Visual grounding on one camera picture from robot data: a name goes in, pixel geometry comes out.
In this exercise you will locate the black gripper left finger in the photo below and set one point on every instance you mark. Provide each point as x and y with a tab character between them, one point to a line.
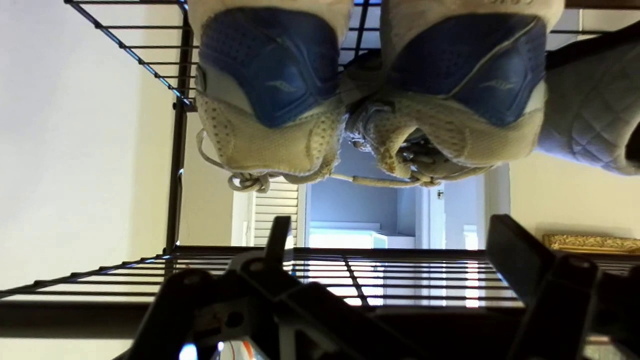
266	312

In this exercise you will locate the grey quilted slipper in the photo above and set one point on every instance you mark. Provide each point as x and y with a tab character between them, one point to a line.
593	106

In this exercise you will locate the white louvered door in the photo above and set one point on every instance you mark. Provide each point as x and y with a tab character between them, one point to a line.
276	212

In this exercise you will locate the gold ornate object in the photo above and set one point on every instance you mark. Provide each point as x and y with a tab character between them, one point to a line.
591	242

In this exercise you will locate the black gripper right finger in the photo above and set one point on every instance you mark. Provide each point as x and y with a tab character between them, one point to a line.
572	312

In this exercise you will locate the black metal shoe rack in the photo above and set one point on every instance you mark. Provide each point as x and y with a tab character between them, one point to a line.
174	166

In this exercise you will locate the blue white sneaker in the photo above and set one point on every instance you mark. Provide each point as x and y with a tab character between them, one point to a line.
467	72
273	67

